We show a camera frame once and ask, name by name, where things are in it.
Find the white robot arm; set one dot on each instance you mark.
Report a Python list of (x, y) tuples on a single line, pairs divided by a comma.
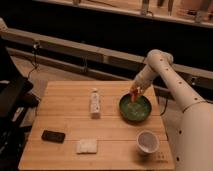
[(195, 140)]

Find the black phone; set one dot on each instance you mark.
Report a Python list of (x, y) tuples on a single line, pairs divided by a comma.
[(51, 136)]

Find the white folded cloth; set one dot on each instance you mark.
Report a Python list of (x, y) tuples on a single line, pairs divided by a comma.
[(86, 146)]

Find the white paper cup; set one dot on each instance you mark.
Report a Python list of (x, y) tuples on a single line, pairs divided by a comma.
[(147, 143)]

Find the orange red pepper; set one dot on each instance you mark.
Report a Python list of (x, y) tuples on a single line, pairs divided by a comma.
[(134, 95)]

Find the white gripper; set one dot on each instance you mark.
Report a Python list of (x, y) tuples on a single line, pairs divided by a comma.
[(138, 86)]

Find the black equipment at left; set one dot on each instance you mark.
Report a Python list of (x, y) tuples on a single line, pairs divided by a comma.
[(15, 100)]

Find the green ceramic bowl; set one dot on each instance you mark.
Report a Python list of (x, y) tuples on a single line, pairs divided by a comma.
[(136, 111)]

